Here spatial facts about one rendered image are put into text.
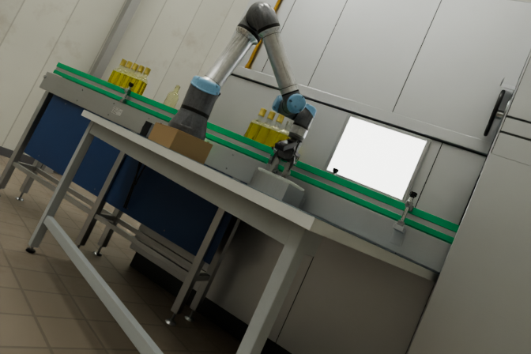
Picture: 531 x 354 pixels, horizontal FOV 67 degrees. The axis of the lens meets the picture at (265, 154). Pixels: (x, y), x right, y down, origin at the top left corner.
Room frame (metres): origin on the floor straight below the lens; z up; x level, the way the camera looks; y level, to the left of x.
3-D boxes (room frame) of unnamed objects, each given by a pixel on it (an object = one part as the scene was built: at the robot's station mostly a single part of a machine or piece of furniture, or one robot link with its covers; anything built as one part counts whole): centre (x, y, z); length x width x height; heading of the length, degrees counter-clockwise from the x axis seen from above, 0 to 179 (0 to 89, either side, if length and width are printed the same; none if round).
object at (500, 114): (1.70, -0.85, 1.49); 0.21 x 0.05 x 0.21; 153
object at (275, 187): (1.82, -0.12, 0.79); 0.27 x 0.17 x 0.08; 153
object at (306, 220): (2.03, -0.16, 0.73); 1.58 x 1.52 x 0.04; 44
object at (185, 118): (1.57, 0.32, 0.88); 0.15 x 0.15 x 0.10
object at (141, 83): (2.56, 0.92, 1.02); 0.06 x 0.06 x 0.28; 63
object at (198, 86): (1.57, 0.33, 1.00); 0.13 x 0.12 x 0.14; 12
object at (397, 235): (1.65, -0.63, 0.90); 0.17 x 0.05 x 0.23; 153
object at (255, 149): (2.34, 0.76, 0.93); 1.75 x 0.01 x 0.08; 63
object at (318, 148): (2.11, -0.30, 1.15); 0.90 x 0.03 x 0.34; 63
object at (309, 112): (1.79, -0.09, 1.14); 0.09 x 0.08 x 0.11; 102
